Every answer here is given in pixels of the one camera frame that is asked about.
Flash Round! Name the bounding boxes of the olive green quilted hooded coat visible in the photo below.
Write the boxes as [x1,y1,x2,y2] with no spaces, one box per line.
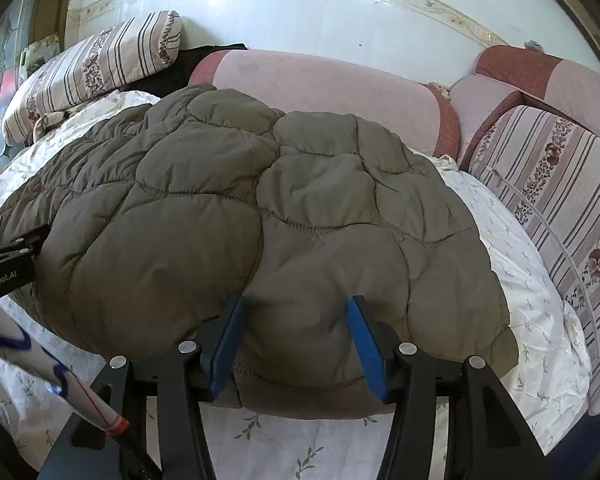
[0,84,518,419]

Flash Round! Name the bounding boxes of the white floral bed sheet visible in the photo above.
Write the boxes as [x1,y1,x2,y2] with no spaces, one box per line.
[0,91,591,479]

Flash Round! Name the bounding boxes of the white sleeve with red-blue trim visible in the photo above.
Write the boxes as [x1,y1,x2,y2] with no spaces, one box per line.
[0,307,129,437]

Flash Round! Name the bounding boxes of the striped floral bolster pillow left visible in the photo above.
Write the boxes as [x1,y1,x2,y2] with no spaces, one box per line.
[2,11,182,146]

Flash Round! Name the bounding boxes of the striped floral cushion right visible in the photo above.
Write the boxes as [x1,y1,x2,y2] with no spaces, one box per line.
[468,105,600,414]

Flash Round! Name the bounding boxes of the pink quilted bolster cushion centre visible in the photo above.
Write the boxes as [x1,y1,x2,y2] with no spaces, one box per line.
[189,50,460,158]

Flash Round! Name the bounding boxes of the pink corner cushion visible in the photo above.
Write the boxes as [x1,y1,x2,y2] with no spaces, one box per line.
[450,75,524,169]

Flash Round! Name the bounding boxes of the red pink cushion top right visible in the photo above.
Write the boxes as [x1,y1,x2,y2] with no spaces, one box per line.
[476,46,600,136]

